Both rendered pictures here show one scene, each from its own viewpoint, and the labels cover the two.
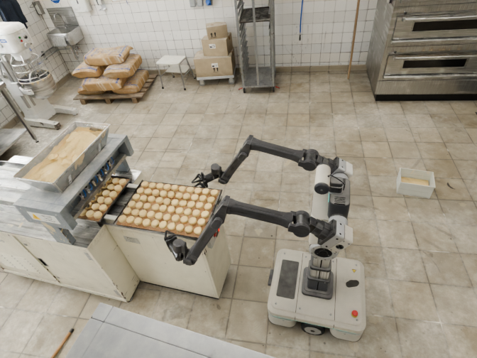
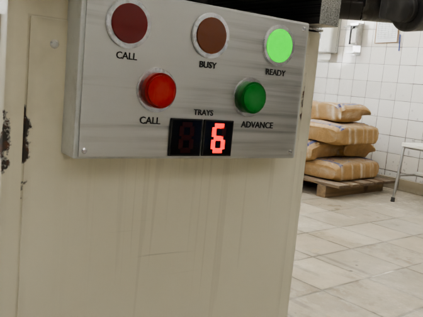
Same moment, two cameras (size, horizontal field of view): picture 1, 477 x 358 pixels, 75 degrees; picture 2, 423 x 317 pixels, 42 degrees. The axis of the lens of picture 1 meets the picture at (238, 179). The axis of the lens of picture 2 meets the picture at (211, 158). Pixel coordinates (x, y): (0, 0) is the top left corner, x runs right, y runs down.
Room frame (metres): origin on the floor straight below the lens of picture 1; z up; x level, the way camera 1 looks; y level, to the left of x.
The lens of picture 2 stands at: (0.86, -0.11, 0.77)
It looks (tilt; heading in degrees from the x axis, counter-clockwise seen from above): 8 degrees down; 35
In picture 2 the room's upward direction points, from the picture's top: 5 degrees clockwise
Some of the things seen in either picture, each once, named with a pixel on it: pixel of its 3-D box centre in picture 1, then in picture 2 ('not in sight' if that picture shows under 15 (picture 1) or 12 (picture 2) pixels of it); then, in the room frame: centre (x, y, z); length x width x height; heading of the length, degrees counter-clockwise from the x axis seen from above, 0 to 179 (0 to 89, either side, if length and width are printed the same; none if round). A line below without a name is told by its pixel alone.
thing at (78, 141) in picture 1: (68, 154); not in sight; (1.58, 1.01, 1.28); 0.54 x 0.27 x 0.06; 159
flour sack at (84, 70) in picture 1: (94, 65); not in sight; (5.16, 2.08, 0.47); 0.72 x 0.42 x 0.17; 165
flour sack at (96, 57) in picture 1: (108, 55); (320, 109); (5.09, 1.78, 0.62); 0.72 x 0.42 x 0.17; 81
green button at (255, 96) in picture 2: not in sight; (250, 97); (1.31, 0.16, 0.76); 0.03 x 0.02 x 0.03; 159
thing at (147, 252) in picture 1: (175, 246); (55, 277); (1.40, 0.54, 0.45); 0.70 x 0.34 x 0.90; 69
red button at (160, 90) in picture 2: not in sight; (157, 90); (1.22, 0.20, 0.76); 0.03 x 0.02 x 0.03; 159
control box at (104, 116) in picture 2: (214, 226); (196, 82); (1.27, 0.20, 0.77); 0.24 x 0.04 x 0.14; 159
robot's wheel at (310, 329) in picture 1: (312, 327); not in sight; (0.82, -0.37, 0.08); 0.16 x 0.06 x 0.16; 70
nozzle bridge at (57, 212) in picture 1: (86, 185); not in sight; (1.58, 1.01, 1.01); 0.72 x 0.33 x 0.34; 159
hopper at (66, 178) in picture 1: (70, 157); not in sight; (1.58, 1.01, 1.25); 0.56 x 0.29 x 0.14; 159
